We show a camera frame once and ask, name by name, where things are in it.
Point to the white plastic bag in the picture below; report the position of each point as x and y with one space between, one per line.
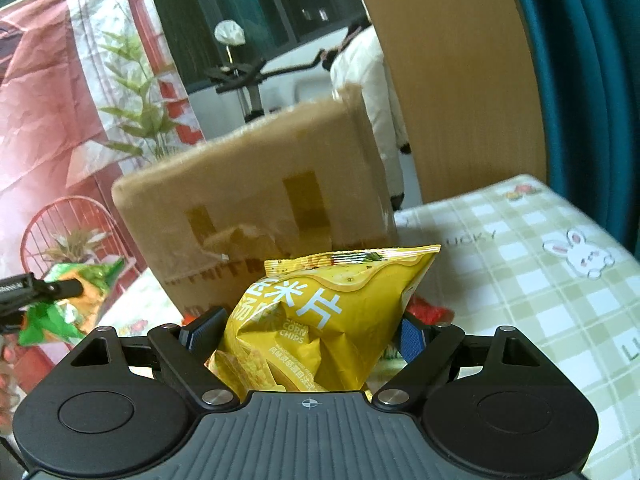
229 32

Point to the white jacket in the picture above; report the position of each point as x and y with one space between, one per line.
372 85

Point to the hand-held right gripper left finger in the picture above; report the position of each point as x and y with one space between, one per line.
206 331

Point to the green and orange snack packet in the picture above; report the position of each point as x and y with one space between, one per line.
90 285

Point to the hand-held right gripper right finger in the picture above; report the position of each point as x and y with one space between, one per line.
411 340

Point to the exercise bike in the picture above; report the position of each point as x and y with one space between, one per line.
252 95

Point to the dark glass window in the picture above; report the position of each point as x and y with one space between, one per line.
240 10

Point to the teal curtain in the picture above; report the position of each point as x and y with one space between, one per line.
590 85

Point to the red snack packet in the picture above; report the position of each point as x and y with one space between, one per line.
432 312

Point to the yellow corn chip bag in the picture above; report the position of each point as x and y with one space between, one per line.
310 320

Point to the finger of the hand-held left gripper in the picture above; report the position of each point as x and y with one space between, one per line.
50 288

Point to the wooden board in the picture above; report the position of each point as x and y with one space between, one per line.
450 85

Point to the taped cardboard box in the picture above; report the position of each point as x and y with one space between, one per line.
250 170

